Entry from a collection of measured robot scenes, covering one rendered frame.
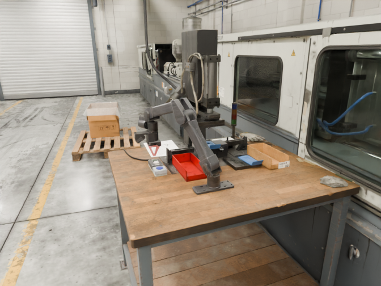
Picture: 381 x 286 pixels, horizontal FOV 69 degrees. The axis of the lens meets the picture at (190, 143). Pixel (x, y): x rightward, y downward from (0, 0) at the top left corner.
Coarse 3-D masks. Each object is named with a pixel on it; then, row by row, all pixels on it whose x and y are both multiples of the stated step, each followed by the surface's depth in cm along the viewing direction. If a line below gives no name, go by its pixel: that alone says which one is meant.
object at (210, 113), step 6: (198, 108) 186; (204, 108) 184; (210, 108) 166; (198, 114) 176; (204, 114) 167; (210, 114) 164; (216, 114) 164; (198, 120) 167; (204, 120) 166; (210, 120) 167; (216, 120) 166; (222, 120) 167; (198, 126) 163; (204, 126) 164; (210, 126) 166; (216, 126) 167
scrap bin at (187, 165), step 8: (176, 160) 156; (184, 160) 167; (192, 160) 165; (176, 168) 158; (184, 168) 159; (192, 168) 159; (200, 168) 154; (184, 176) 145; (192, 176) 144; (200, 176) 145
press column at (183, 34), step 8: (184, 32) 174; (184, 40) 176; (184, 48) 178; (184, 56) 180; (184, 64) 181; (184, 72) 183; (184, 80) 185; (192, 104) 186; (200, 104) 188; (200, 128) 193; (184, 136) 200
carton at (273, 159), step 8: (256, 144) 178; (264, 144) 178; (248, 152) 176; (256, 152) 167; (264, 152) 179; (272, 152) 171; (280, 152) 164; (264, 160) 160; (272, 160) 168; (280, 160) 165; (288, 160) 158; (272, 168) 156; (280, 168) 158
